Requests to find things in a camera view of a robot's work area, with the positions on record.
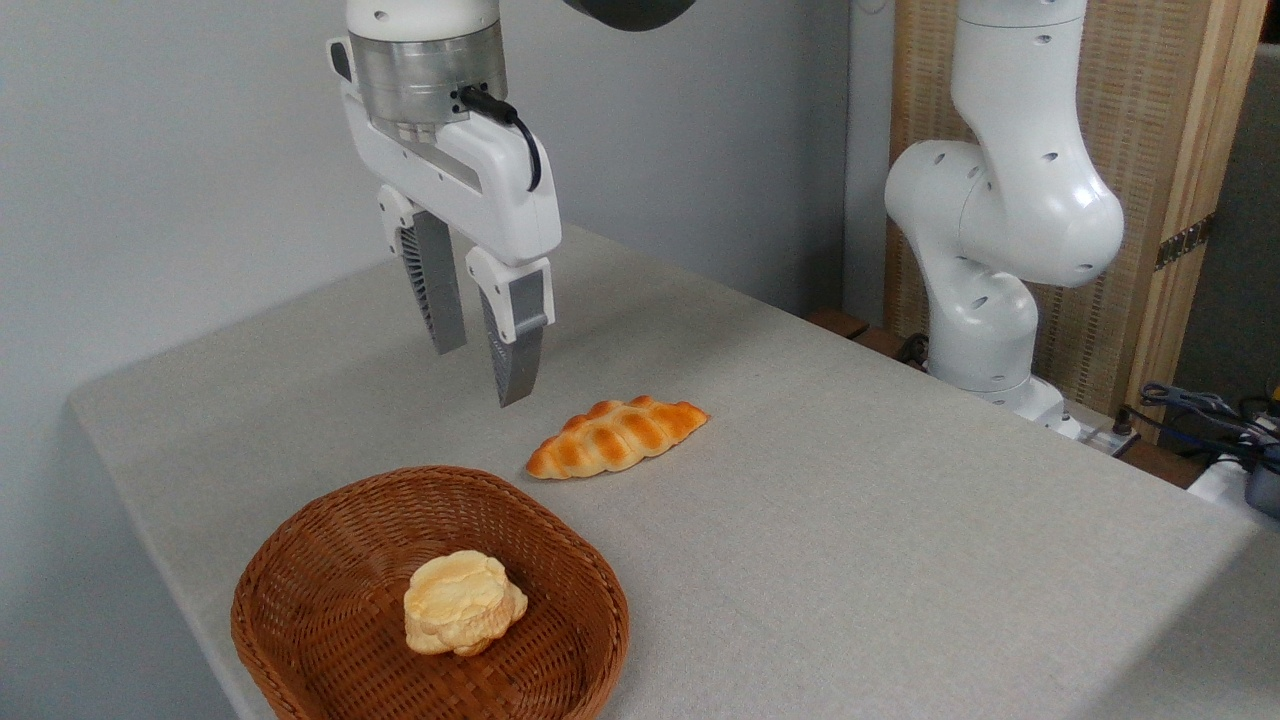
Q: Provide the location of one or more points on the braided golden bread loaf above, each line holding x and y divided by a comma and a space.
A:
615, 436

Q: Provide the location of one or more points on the pale round bread bun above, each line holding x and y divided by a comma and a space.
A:
462, 603

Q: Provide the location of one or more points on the woven wooden folding screen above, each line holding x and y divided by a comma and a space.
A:
1150, 120

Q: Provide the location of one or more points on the metal screen hinge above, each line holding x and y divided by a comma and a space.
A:
1186, 241

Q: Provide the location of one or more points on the grey tablecloth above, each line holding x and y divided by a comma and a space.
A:
850, 550

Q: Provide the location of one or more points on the brown wicker basket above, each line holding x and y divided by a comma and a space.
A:
330, 600

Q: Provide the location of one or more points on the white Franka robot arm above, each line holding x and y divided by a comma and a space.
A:
1010, 200

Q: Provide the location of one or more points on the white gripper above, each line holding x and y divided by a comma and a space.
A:
490, 190

